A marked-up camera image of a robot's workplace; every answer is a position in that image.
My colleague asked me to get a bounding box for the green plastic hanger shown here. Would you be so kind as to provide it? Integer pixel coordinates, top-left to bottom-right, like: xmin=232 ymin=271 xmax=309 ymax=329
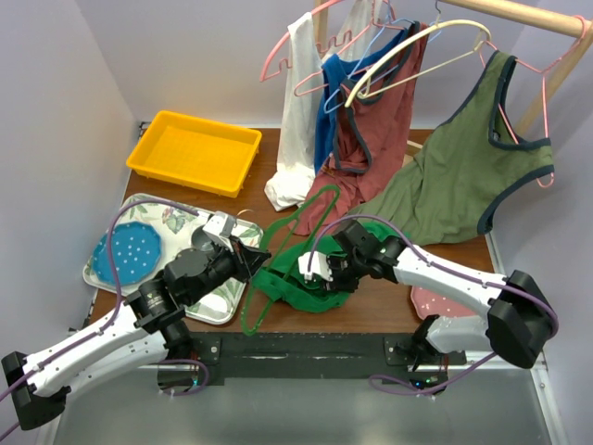
xmin=239 ymin=184 xmax=342 ymax=336

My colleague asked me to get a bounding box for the large pink hanger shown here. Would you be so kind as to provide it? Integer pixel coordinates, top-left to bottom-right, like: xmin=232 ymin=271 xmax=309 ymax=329
xmin=259 ymin=0 xmax=397 ymax=83

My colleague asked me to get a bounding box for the rust red tank top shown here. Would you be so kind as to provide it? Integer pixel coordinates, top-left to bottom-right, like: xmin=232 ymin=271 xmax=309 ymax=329
xmin=294 ymin=38 xmax=427 ymax=235

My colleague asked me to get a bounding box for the blue dotted plate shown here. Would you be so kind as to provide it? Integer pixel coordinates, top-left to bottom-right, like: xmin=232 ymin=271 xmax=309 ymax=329
xmin=91 ymin=222 xmax=161 ymax=286

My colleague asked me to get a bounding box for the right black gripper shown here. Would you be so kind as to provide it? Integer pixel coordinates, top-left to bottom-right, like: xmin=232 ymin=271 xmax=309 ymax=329
xmin=319 ymin=253 xmax=367 ymax=294

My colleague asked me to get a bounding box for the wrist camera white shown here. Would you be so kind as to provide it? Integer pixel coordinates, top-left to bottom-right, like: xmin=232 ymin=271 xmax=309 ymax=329
xmin=201 ymin=211 xmax=236 ymax=250
xmin=297 ymin=251 xmax=333 ymax=282

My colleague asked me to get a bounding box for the light blue wire hanger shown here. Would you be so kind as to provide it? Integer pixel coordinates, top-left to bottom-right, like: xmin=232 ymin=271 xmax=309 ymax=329
xmin=320 ymin=19 xmax=416 ymax=116

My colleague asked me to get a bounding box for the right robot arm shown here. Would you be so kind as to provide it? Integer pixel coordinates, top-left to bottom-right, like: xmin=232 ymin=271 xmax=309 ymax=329
xmin=306 ymin=220 xmax=559 ymax=369

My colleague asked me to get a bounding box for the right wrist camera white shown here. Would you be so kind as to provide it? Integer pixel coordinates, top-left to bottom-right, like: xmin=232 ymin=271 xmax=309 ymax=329
xmin=297 ymin=251 xmax=333 ymax=282

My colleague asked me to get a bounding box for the bright green tank top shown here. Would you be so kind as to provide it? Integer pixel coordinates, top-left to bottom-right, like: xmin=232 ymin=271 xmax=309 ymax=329
xmin=252 ymin=241 xmax=350 ymax=313

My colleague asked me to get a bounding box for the small pink wire hanger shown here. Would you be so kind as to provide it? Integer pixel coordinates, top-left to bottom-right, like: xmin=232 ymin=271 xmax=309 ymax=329
xmin=288 ymin=42 xmax=396 ymax=98

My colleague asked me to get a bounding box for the pink hanger right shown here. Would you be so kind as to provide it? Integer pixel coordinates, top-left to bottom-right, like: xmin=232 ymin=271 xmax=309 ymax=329
xmin=477 ymin=15 xmax=590 ymax=188

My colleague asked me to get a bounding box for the olive green tank top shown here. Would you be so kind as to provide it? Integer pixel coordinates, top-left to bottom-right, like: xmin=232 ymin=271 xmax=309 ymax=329
xmin=352 ymin=51 xmax=554 ymax=246

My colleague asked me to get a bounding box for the grey ceramic mug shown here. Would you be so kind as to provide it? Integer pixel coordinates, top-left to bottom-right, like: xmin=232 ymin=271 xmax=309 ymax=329
xmin=191 ymin=226 xmax=217 ymax=255

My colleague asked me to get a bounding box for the pink dotted plate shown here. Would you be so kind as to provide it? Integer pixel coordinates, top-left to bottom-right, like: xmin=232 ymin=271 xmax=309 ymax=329
xmin=410 ymin=286 xmax=476 ymax=320

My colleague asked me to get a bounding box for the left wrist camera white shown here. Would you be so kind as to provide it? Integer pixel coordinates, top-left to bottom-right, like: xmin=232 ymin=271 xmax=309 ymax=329
xmin=201 ymin=211 xmax=236 ymax=250

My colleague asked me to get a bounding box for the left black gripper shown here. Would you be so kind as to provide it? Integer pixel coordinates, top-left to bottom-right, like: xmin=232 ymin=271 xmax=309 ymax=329
xmin=185 ymin=234 xmax=271 ymax=305

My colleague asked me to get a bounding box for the white tank top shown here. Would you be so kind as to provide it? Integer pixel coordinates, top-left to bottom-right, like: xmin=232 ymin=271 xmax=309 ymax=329
xmin=264 ymin=1 xmax=381 ymax=211

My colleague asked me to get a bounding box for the yellow plastic bin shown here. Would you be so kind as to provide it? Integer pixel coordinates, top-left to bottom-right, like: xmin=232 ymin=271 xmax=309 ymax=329
xmin=126 ymin=110 xmax=262 ymax=197

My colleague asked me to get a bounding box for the cream wooden hanger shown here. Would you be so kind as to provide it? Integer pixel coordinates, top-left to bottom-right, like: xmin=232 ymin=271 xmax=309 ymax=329
xmin=344 ymin=19 xmax=492 ymax=108

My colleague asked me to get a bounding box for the floral serving tray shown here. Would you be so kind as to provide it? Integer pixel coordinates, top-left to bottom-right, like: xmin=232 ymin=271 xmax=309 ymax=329
xmin=82 ymin=192 xmax=264 ymax=325

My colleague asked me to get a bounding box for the blue tank top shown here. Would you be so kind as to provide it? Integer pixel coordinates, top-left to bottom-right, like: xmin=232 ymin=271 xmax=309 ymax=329
xmin=314 ymin=21 xmax=420 ymax=173

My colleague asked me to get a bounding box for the wooden clothes rail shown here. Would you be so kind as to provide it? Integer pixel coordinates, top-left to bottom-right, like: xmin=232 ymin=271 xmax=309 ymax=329
xmin=446 ymin=1 xmax=592 ymax=134

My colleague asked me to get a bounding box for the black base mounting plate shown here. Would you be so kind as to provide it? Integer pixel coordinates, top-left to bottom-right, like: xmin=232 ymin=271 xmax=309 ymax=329
xmin=138 ymin=331 xmax=469 ymax=388

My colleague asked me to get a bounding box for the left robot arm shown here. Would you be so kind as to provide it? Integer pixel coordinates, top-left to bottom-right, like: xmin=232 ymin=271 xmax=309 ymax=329
xmin=2 ymin=241 xmax=271 ymax=431

